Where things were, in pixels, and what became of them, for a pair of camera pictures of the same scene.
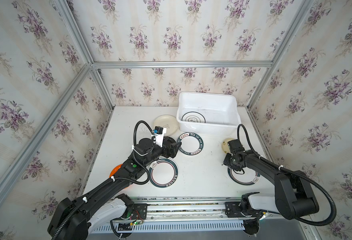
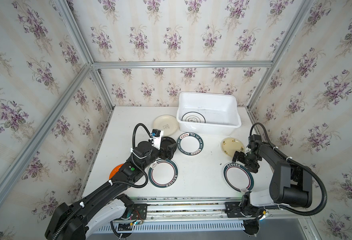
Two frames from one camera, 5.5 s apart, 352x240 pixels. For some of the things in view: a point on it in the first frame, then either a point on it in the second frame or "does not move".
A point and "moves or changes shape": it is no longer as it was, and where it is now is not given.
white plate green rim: x=244 y=176 moves or changes shape
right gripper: x=229 y=160 → x=247 y=157
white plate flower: x=193 y=117 does not move
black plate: x=167 y=140 does not move
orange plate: x=114 y=169 does not move
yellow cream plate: x=225 y=146 does not move
